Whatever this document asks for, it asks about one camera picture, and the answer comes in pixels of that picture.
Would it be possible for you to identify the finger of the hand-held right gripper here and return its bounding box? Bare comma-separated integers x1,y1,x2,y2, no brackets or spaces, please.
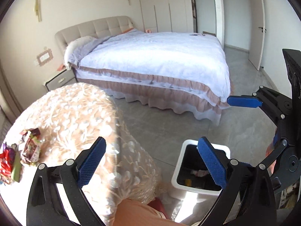
227,86,292,126
259,125,296,177

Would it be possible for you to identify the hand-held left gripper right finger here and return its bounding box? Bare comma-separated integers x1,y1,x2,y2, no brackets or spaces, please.
198,136,278,226

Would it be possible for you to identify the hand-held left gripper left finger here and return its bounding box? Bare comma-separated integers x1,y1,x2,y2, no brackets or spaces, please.
26,137,107,226

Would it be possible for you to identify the white square trash bin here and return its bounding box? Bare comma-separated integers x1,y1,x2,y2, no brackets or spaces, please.
171,139,230,199

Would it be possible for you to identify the patterned red white wrapper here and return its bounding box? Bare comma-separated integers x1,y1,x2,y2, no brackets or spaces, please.
20,128,43,164

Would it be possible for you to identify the green wrapper strip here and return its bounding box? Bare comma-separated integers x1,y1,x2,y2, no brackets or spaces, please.
12,153,23,183

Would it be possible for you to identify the red snack wrapper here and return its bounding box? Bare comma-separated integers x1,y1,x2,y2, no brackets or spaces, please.
0,142,17,184

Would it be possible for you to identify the pink crumpled paper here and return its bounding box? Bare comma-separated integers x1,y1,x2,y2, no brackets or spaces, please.
192,169,210,177

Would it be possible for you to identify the table with lace cloth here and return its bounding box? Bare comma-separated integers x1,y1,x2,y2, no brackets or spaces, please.
4,83,162,226

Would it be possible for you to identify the white room door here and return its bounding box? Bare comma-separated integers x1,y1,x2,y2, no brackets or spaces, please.
246,0,267,71

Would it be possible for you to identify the red slipper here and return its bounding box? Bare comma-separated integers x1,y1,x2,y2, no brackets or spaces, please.
150,198,170,220

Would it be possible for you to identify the person's orange clad leg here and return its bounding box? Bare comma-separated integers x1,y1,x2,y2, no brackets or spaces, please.
115,198,190,226

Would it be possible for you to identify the white bedside cabinet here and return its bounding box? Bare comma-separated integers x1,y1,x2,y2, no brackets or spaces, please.
43,70,77,91

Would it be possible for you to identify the bed with beige headboard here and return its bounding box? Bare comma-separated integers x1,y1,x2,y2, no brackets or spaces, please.
55,16,234,126

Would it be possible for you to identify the white duvet with pink frill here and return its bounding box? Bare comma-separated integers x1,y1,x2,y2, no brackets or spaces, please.
71,31,231,110

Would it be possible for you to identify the white pillow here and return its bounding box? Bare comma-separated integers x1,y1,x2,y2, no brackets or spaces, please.
64,36,97,70

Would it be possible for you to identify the white wardrobe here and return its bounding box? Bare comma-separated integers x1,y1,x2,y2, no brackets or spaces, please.
137,0,197,33

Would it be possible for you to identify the pink framed wall switch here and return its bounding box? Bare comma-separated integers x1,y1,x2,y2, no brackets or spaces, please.
35,47,53,66

